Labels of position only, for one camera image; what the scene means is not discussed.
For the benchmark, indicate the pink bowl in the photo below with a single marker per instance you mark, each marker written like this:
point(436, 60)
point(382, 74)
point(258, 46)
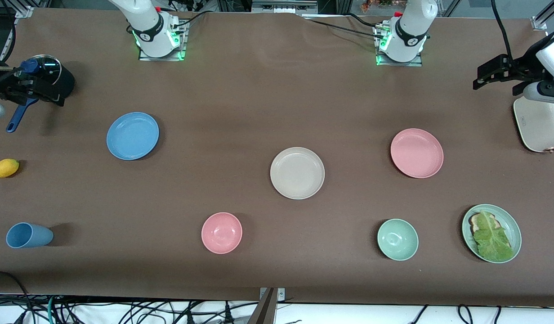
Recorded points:
point(221, 233)

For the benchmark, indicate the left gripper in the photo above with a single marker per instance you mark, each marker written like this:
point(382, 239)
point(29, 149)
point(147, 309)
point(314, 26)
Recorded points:
point(522, 71)

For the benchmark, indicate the aluminium frame profile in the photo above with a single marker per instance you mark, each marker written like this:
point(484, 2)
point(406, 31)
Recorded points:
point(549, 13)

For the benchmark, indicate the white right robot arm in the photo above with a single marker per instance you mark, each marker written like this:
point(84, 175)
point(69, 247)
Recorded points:
point(146, 22)

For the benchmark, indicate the toasted bread slice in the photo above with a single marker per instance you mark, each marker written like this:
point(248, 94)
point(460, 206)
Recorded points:
point(475, 221)

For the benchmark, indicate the blue plate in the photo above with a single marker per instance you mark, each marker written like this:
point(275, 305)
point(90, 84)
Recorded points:
point(133, 136)

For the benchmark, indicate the green ribbed plate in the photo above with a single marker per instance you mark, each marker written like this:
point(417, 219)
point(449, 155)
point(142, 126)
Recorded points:
point(511, 225)

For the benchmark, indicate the beige plate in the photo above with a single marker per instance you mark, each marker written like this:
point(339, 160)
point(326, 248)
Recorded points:
point(297, 173)

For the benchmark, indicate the green lettuce leaf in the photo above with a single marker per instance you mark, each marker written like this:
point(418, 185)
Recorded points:
point(493, 240)

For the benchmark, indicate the grey metal bracket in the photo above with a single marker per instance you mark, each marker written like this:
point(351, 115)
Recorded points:
point(281, 293)

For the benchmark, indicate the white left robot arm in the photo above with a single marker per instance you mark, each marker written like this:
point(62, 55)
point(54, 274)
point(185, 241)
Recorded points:
point(409, 31)

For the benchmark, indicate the aluminium corner bracket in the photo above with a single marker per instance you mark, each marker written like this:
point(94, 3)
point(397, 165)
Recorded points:
point(24, 12)

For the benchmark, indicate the mint green bowl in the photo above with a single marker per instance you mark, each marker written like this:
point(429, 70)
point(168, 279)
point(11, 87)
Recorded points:
point(397, 239)

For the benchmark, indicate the blue cup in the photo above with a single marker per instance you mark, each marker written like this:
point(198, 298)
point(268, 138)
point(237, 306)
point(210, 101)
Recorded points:
point(29, 235)

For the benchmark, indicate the pink plate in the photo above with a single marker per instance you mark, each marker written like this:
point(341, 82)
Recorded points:
point(417, 153)

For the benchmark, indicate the dark metal pole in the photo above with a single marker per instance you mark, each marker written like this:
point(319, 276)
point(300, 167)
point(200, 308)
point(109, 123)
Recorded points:
point(263, 312)

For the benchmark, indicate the yellow lemon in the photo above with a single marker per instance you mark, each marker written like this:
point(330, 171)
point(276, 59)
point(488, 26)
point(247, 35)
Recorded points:
point(5, 168)

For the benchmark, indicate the grey power strip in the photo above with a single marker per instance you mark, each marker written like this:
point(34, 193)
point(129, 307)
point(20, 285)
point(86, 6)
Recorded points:
point(283, 5)

